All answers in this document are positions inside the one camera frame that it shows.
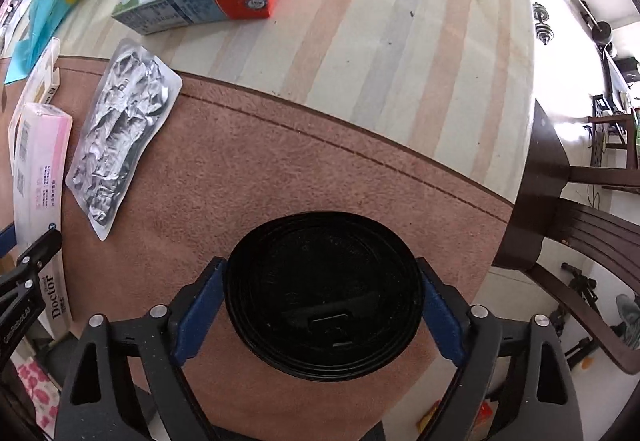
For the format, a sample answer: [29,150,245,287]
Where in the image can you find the dark wooden chair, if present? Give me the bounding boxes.
[492,98,640,374]

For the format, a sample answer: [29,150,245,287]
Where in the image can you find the small white box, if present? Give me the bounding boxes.
[20,37,62,122]

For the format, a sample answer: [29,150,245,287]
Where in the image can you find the black plastic cup lid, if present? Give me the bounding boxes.
[223,211,425,381]

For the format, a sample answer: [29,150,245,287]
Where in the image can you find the wooden shelf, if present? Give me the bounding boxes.
[587,94,640,167]

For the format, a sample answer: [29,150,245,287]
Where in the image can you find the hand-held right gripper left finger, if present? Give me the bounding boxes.
[54,257,236,441]

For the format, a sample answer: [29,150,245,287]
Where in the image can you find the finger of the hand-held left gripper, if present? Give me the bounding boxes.
[0,227,64,362]

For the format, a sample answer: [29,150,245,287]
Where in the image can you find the black tripod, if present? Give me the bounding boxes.
[550,261,601,367]

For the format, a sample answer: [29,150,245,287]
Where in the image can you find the pink floral paper bag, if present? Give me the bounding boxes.
[10,356,63,441]

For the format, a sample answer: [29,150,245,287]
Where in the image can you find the silver foil pouch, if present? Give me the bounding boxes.
[66,38,183,242]

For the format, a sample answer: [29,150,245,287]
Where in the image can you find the table with patterned cloth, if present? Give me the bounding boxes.
[0,54,516,441]

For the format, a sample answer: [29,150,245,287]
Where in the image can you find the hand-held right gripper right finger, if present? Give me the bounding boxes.
[415,257,586,441]

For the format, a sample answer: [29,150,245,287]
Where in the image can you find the chrome dumbbell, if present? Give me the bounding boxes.
[531,1,557,47]

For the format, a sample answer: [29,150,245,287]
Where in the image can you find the striped tablecloth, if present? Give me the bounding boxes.
[0,0,536,212]

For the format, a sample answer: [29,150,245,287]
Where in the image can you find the pink and white box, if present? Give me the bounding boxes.
[9,102,75,337]

